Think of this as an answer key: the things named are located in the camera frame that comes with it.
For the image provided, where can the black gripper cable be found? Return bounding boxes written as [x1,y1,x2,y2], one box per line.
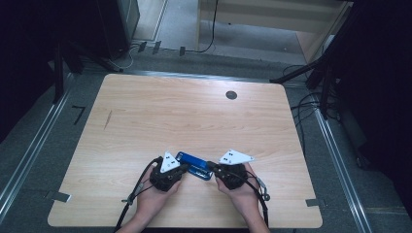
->
[113,156,163,233]
[238,170,272,227]

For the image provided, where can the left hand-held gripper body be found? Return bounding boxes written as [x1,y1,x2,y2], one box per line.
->
[149,150,184,192]

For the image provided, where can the black cabinet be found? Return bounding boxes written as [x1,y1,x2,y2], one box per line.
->
[93,0,141,61]

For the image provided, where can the metal floor rail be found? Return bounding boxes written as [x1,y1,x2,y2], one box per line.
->
[312,96,373,233]
[0,74,74,224]

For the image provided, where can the black floor cables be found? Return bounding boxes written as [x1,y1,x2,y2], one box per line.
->
[281,64,341,158]

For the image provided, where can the light wooden furniture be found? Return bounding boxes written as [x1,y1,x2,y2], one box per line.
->
[195,0,354,64]

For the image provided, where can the white floor cable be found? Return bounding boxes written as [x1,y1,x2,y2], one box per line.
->
[119,45,141,71]

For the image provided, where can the blue stapler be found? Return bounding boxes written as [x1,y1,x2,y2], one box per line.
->
[175,150,214,182]

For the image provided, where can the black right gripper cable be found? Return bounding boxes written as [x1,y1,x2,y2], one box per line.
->
[238,170,272,227]

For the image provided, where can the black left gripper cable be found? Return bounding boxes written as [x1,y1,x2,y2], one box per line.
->
[113,156,163,233]

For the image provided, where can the person's left hand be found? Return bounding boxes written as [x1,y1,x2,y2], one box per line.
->
[135,169,183,224]

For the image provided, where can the black metal stand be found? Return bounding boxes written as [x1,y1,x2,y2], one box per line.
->
[269,0,361,121]
[51,40,124,105]

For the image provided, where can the metal floor strip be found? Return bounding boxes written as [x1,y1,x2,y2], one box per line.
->
[124,69,285,84]

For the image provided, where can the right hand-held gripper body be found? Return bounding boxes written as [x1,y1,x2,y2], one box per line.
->
[215,149,256,191]

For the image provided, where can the dark curtain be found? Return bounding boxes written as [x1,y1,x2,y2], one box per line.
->
[0,0,98,144]
[334,0,412,217]

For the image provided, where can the person's right hand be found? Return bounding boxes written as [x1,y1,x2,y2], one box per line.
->
[215,163,263,219]

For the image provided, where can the black hanging cable with plug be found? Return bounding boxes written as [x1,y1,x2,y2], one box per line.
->
[179,0,219,57]

